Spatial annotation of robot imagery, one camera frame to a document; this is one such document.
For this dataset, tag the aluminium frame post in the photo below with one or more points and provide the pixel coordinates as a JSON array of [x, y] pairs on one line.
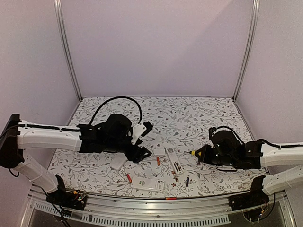
[[66, 49], [248, 48]]

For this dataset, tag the red battery in display remote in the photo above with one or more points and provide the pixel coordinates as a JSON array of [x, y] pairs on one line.
[[170, 198]]

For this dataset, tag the black-faced white remote control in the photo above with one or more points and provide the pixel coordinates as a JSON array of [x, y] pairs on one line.
[[118, 162]]

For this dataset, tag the right aluminium frame post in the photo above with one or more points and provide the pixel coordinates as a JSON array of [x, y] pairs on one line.
[[248, 48]]

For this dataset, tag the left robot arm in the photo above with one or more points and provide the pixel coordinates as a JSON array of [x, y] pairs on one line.
[[116, 135]]

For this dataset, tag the floral patterned table mat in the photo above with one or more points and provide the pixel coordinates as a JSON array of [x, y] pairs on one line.
[[183, 123]]

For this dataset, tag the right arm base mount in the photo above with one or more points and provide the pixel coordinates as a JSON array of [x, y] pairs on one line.
[[253, 204]]

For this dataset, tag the upper red AAA battery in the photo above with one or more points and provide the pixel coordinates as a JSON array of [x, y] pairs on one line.
[[129, 178]]

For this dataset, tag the yellow pry tool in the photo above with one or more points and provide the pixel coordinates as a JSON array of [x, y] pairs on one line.
[[195, 153]]

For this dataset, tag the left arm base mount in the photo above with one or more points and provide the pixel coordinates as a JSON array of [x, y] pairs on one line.
[[75, 200]]

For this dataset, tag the slim white remote control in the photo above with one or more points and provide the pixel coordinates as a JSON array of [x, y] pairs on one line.
[[177, 167]]

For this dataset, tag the front aluminium rail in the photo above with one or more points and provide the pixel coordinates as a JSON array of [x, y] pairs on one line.
[[212, 211]]

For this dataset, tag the display remote battery cover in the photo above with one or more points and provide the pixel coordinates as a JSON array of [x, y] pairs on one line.
[[160, 152]]

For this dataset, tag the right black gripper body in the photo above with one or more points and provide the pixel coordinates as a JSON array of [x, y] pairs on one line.
[[212, 159]]

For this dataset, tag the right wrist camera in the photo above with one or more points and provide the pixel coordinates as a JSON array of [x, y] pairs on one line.
[[213, 134]]

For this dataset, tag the white remote with display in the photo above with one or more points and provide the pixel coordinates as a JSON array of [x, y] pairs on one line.
[[147, 184]]

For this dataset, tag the left aluminium frame post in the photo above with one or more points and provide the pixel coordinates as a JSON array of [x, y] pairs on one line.
[[66, 49]]

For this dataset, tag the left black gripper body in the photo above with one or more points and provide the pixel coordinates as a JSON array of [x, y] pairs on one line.
[[134, 155]]

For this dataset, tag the small white battery cover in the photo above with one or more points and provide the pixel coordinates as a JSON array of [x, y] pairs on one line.
[[157, 138]]

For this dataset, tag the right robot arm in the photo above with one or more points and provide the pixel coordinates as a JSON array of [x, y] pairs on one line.
[[227, 149]]

